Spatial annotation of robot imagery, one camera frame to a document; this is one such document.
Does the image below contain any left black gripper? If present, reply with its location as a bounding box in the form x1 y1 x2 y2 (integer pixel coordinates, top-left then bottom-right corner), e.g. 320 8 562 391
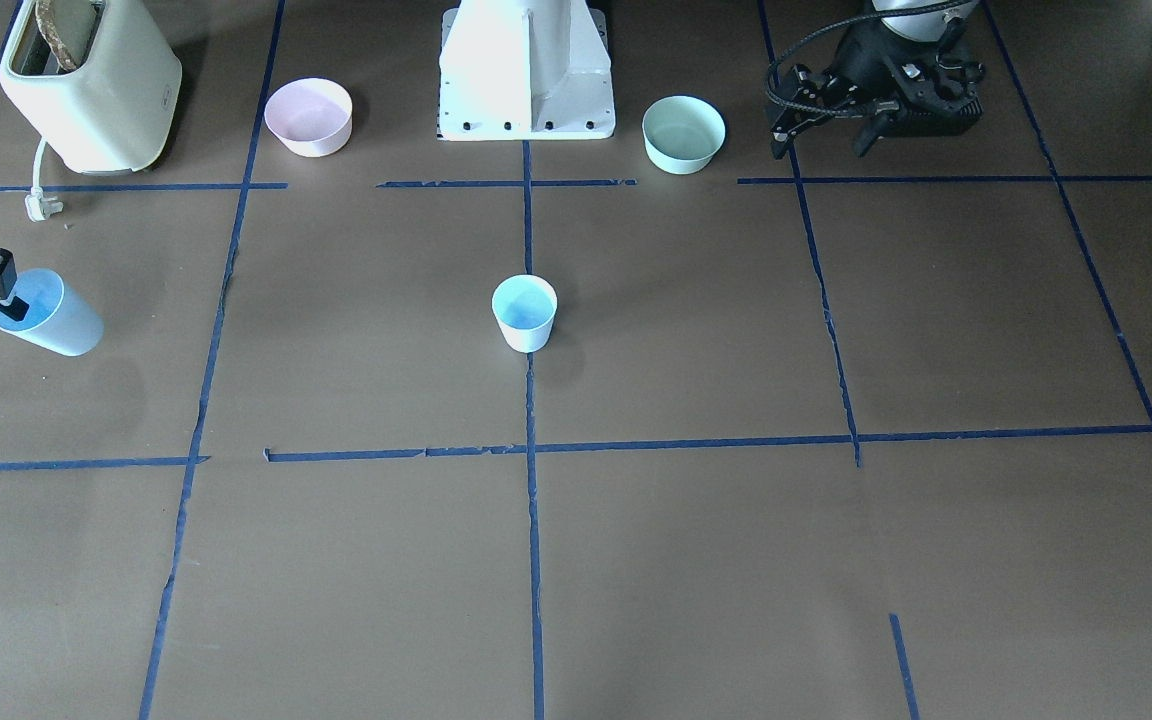
770 20 986 160

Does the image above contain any light blue cup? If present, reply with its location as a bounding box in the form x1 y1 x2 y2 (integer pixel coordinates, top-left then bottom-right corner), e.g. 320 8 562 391
0 268 105 357
492 274 558 354

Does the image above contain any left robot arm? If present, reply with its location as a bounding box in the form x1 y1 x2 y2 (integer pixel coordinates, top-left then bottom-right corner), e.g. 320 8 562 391
763 1 986 160

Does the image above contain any white power plug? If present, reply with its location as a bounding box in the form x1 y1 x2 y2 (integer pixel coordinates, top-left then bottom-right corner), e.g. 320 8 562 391
24 138 65 223

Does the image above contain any green bowl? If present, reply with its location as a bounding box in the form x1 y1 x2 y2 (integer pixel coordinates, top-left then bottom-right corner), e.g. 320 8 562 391
641 94 727 176

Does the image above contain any cream toaster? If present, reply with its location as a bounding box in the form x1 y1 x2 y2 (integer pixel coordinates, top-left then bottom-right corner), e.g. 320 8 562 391
0 1 182 176

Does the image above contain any toast slice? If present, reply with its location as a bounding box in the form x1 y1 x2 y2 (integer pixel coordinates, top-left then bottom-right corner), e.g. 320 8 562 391
35 1 104 73

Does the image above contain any pink bowl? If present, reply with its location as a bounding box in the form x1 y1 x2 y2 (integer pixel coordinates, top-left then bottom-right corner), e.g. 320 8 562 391
262 77 355 158

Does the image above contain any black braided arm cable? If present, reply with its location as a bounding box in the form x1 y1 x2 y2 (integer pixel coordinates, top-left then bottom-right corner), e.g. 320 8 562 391
765 0 977 111

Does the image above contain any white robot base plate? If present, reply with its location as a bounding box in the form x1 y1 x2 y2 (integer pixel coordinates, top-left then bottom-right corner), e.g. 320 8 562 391
435 1 617 142

